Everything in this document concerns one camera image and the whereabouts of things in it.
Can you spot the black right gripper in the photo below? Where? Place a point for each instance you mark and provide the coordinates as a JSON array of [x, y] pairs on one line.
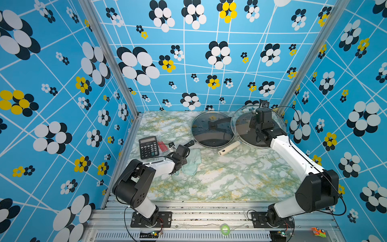
[[252, 121]]

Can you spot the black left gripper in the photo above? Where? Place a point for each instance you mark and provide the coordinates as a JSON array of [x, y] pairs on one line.
[[185, 161]]

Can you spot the light green cloth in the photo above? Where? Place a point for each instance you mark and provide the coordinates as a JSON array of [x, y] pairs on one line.
[[193, 161]]

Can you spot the glass lid of wok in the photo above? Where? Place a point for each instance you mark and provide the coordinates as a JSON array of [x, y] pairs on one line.
[[257, 121]]

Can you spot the glass lid of frying pan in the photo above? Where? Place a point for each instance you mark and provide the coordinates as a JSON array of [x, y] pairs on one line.
[[213, 128]]

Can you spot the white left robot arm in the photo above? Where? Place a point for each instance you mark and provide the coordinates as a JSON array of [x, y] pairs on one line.
[[133, 185]]

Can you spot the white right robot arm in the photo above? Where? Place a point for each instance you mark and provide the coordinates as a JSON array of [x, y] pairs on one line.
[[318, 188]]

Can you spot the black desktop calculator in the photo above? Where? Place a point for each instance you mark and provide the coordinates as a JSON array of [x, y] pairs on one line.
[[149, 147]]

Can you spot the black frying pan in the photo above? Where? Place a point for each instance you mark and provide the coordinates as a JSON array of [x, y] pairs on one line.
[[208, 133]]

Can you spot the left green circuit board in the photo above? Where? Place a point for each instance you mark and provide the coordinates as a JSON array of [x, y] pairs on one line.
[[149, 235]]

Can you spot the green circuit board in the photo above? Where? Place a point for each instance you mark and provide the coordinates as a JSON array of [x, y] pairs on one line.
[[149, 235], [278, 236]]

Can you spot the green tape roll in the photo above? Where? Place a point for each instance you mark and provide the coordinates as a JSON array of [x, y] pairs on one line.
[[225, 230]]

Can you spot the right green circuit board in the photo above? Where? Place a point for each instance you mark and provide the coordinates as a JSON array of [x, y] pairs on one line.
[[278, 236]]

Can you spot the orange toy car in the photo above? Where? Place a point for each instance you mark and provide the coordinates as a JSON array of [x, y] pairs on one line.
[[319, 232]]

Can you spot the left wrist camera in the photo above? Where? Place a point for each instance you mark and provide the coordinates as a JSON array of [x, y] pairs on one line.
[[171, 146]]

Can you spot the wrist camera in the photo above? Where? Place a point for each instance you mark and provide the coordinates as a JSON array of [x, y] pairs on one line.
[[171, 146], [264, 103]]

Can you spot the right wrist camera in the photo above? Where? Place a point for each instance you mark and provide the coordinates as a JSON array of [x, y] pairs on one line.
[[264, 103]]

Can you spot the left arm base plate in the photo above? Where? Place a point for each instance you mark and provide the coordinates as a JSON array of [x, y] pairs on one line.
[[161, 219]]

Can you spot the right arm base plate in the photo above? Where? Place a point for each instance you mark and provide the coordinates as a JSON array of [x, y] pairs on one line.
[[270, 221]]

